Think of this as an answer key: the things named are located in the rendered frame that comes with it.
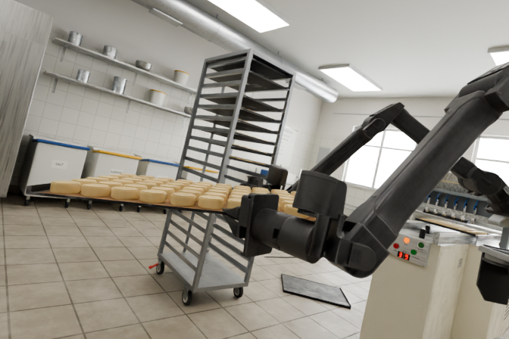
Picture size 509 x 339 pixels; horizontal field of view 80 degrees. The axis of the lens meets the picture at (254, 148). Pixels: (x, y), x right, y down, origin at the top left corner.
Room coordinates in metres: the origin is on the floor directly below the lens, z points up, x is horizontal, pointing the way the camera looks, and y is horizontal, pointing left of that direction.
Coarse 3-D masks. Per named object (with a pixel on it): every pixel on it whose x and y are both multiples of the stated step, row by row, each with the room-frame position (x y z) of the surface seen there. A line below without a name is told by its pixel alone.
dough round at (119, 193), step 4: (112, 188) 0.59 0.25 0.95; (116, 188) 0.58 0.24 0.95; (120, 188) 0.58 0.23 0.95; (124, 188) 0.59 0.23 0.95; (128, 188) 0.59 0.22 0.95; (132, 188) 0.60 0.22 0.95; (136, 188) 0.61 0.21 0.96; (112, 192) 0.58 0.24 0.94; (116, 192) 0.57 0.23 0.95; (120, 192) 0.57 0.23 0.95; (124, 192) 0.57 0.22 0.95; (128, 192) 0.58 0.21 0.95; (132, 192) 0.58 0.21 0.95; (136, 192) 0.59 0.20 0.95; (112, 196) 0.58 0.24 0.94; (116, 196) 0.57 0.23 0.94; (120, 196) 0.57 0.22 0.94; (124, 196) 0.57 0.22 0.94; (128, 196) 0.58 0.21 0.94; (132, 196) 0.58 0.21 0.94; (136, 196) 0.59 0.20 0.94; (124, 200) 0.58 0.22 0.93; (128, 200) 0.58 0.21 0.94; (132, 200) 0.59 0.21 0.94
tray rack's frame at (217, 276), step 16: (272, 64) 2.20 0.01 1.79; (192, 112) 2.53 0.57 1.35; (192, 128) 2.54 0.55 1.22; (208, 144) 2.68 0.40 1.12; (176, 176) 2.53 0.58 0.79; (160, 256) 2.50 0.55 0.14; (176, 256) 2.55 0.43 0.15; (192, 256) 2.64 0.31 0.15; (208, 256) 2.73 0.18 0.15; (176, 272) 2.25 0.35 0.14; (192, 272) 2.29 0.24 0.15; (208, 272) 2.36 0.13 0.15; (224, 272) 2.43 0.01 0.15; (208, 288) 2.12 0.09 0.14; (224, 288) 2.21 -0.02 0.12
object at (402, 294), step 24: (384, 264) 1.90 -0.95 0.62; (408, 264) 1.80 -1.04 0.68; (432, 264) 1.71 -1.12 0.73; (456, 264) 1.98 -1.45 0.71; (384, 288) 1.87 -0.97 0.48; (408, 288) 1.78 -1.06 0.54; (432, 288) 1.70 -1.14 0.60; (456, 288) 2.08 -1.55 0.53; (384, 312) 1.85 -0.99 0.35; (408, 312) 1.76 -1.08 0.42; (432, 312) 1.76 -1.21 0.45; (360, 336) 1.94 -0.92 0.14; (384, 336) 1.83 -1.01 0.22; (408, 336) 1.74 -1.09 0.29; (432, 336) 1.83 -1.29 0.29
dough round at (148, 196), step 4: (140, 192) 0.58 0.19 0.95; (144, 192) 0.58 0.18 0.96; (148, 192) 0.57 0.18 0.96; (152, 192) 0.58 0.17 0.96; (156, 192) 0.58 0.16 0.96; (160, 192) 0.59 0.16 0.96; (164, 192) 0.60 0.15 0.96; (140, 196) 0.58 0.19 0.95; (144, 196) 0.57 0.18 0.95; (148, 196) 0.57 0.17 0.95; (152, 196) 0.57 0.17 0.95; (156, 196) 0.58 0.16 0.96; (160, 196) 0.58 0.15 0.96; (164, 196) 0.59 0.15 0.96; (140, 200) 0.58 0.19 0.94; (144, 200) 0.57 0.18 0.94; (148, 200) 0.57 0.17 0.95; (152, 200) 0.57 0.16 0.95; (156, 200) 0.58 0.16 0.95; (160, 200) 0.58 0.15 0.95; (164, 200) 0.59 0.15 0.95
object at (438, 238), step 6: (438, 234) 1.68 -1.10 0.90; (444, 234) 1.76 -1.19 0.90; (450, 234) 1.85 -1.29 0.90; (456, 234) 1.96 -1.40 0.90; (462, 234) 2.07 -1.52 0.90; (492, 234) 2.91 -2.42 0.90; (432, 240) 1.70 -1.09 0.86; (438, 240) 1.68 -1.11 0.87; (444, 240) 1.76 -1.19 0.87; (450, 240) 1.84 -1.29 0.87; (456, 240) 1.94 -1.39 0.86; (462, 240) 2.05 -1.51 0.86; (468, 240) 2.18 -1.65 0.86; (474, 240) 2.32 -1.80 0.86
